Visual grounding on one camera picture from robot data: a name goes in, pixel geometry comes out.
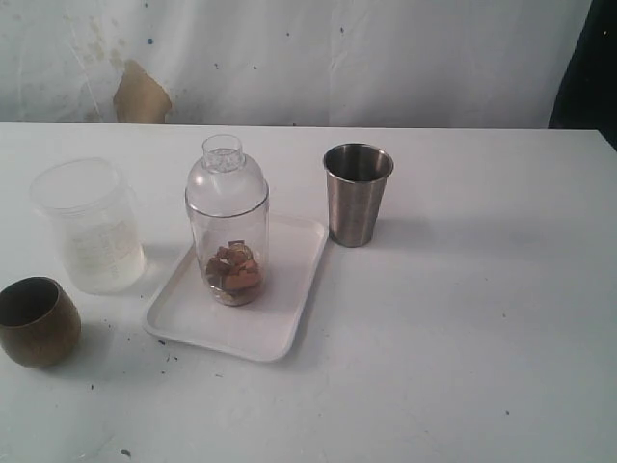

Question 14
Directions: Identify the dark curtain at right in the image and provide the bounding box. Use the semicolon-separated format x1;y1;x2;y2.
549;0;617;147

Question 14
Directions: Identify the gold foil ball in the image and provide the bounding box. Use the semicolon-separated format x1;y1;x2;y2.
226;240;254;265

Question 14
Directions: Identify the brown wooden cup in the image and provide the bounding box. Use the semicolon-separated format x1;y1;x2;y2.
1;276;81;368

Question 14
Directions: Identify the white rectangular tray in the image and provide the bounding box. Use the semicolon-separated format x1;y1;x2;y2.
143;214;328;363

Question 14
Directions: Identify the clear measuring cup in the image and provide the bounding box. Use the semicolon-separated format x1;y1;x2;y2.
187;199;269;307

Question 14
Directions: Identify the wooden cubes pile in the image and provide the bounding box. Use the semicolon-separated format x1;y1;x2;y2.
205;245;264;307

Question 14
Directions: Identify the clear plastic jar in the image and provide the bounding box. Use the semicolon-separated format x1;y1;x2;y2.
30;158;146;294

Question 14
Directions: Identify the stainless steel cup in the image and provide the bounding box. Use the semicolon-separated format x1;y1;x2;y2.
323;143;394;248

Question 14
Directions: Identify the clear dome shaker lid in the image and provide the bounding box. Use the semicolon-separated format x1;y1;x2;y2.
185;134;269;218

